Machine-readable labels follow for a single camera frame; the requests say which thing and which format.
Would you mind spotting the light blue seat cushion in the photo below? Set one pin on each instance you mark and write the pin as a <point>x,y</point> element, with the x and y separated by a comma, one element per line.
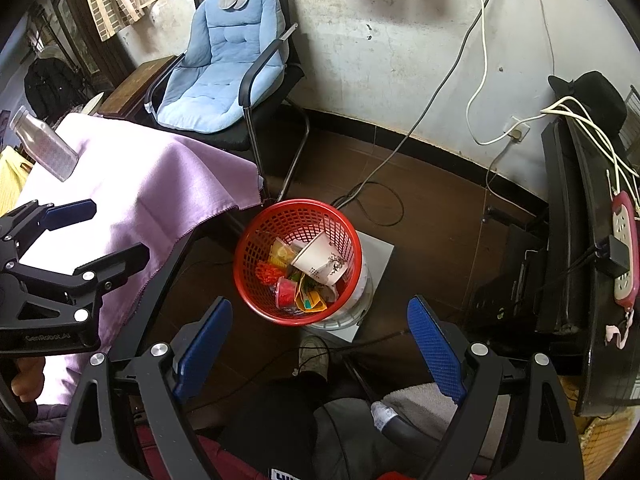
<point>225,60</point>

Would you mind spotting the wicker basket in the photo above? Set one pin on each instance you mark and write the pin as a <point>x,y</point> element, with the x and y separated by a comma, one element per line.
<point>600,435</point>

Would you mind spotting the beige brick-pattern curtain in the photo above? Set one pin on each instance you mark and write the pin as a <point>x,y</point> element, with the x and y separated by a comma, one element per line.
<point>115,0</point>

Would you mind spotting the black office chair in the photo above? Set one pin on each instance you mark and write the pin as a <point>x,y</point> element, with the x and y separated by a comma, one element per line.
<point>225,140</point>

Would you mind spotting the purple printed blanket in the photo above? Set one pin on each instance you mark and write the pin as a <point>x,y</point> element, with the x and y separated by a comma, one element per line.
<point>140,185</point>

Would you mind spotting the red foam fruit net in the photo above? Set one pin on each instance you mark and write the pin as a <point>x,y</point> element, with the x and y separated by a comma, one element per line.
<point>267,274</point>

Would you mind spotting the grey fleece cloth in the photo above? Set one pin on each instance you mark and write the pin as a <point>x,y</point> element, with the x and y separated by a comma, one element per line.
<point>420,405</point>

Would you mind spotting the brown wooden side table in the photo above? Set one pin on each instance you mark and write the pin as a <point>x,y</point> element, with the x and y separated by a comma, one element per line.
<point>135,85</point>

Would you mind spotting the grey drinking bottle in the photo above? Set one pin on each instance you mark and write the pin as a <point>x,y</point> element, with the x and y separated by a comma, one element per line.
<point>45,147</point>

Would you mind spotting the white plastic bucket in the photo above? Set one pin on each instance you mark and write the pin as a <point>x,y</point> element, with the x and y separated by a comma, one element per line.
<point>361,295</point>

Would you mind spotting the red white power strip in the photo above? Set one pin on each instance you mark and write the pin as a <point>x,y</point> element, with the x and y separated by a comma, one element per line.
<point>625,225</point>

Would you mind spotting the black hanging jacket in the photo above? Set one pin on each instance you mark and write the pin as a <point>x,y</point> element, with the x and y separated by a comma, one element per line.
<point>50,85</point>

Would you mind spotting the person's white shoe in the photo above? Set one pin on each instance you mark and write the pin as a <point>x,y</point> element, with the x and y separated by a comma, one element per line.
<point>314,355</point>

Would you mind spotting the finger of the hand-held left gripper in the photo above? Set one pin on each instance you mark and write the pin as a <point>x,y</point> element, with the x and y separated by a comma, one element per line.
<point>70,212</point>
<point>125,260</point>

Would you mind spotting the yellow green snack packet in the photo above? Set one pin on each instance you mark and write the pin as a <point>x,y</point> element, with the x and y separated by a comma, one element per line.
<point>310,302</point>

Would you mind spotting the person's legs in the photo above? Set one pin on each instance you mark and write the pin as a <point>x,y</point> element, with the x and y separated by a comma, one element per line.
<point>300,435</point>

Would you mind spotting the red plastic mesh basket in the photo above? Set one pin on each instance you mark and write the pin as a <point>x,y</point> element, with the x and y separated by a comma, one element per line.
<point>250,270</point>

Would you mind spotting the white paper cup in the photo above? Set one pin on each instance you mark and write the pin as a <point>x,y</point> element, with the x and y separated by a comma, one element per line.
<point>320,260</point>

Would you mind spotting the yellow cloth covered chair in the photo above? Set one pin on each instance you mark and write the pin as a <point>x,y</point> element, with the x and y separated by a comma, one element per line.
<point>10,180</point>

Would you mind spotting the black cabinet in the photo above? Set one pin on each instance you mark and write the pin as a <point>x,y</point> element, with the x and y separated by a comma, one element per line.
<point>580,310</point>

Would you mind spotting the black hat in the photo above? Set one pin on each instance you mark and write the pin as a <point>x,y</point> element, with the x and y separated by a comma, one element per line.
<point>595,95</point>

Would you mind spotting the person's left hand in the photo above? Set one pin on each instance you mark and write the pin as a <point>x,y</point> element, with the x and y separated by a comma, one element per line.
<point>26,380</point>

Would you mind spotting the black floor box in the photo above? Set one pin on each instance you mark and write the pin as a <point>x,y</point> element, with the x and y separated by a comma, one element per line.
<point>505,290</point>

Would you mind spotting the white wall socket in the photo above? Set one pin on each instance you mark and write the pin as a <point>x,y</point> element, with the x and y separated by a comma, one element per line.
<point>517,132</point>

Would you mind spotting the yellow orange wrapper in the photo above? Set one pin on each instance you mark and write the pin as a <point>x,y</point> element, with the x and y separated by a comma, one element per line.
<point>280,252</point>

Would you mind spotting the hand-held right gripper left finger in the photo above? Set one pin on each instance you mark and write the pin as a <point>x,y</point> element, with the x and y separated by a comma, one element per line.
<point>202,350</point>

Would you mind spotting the black power adapter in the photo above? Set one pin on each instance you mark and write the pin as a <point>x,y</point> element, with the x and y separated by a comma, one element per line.
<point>617,255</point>

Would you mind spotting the pink plastic jelly cup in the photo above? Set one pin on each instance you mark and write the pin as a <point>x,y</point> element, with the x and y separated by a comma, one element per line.
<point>286,294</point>

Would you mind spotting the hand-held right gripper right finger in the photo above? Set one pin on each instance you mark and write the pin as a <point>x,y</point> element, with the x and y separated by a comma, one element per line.
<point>435,355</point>

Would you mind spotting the white flat floor board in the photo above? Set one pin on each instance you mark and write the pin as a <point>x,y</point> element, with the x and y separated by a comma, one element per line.
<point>380,260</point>

